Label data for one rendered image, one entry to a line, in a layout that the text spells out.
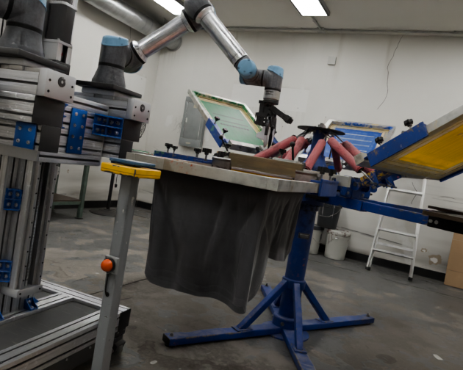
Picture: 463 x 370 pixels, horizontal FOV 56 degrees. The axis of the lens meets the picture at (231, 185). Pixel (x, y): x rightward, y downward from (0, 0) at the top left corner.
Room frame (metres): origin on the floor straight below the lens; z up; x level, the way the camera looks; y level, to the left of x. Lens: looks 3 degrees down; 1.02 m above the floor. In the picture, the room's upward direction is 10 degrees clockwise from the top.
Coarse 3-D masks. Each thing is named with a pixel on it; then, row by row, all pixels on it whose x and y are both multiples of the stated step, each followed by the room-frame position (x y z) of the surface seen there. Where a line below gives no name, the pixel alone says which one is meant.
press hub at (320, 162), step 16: (304, 128) 2.76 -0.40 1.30; (320, 128) 2.60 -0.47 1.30; (320, 160) 2.68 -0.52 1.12; (304, 208) 2.66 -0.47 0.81; (304, 224) 2.67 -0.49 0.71; (304, 240) 2.67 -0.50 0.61; (288, 256) 2.73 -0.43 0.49; (304, 256) 2.68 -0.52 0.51; (288, 272) 2.69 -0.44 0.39; (304, 272) 2.70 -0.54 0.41; (288, 288) 2.67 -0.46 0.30; (304, 288) 2.71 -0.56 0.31; (288, 304) 2.67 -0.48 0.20; (288, 320) 2.65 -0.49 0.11; (272, 336) 2.61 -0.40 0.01; (304, 336) 2.68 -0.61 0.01
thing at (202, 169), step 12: (132, 156) 1.53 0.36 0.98; (144, 156) 1.51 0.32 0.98; (156, 156) 1.65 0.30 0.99; (168, 168) 1.47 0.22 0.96; (180, 168) 1.45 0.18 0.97; (192, 168) 1.43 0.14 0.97; (204, 168) 1.41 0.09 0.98; (216, 168) 1.39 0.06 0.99; (228, 180) 1.37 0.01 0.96; (240, 180) 1.35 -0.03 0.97; (252, 180) 1.33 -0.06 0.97; (264, 180) 1.32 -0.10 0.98; (276, 180) 1.30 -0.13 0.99; (288, 180) 1.38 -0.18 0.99; (312, 192) 1.66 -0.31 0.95
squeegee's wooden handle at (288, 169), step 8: (232, 160) 2.02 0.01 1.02; (240, 160) 2.00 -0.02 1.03; (248, 160) 1.99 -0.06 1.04; (256, 160) 1.97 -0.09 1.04; (264, 160) 1.95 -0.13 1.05; (272, 160) 1.94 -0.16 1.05; (280, 160) 1.93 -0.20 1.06; (248, 168) 1.98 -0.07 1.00; (256, 168) 1.97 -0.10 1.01; (264, 168) 1.95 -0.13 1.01; (272, 168) 1.93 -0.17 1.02; (280, 168) 1.92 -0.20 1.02; (288, 168) 1.90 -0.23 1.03; (296, 168) 1.89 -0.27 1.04; (288, 176) 1.90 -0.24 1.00
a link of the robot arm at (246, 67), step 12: (192, 0) 1.90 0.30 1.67; (204, 0) 1.89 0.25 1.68; (192, 12) 1.90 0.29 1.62; (204, 12) 1.88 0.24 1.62; (204, 24) 1.89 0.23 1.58; (216, 24) 1.87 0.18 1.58; (216, 36) 1.87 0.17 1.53; (228, 36) 1.87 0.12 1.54; (228, 48) 1.86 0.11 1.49; (240, 48) 1.86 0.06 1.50; (240, 60) 1.85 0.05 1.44; (240, 72) 1.83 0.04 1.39; (252, 72) 1.82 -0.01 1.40
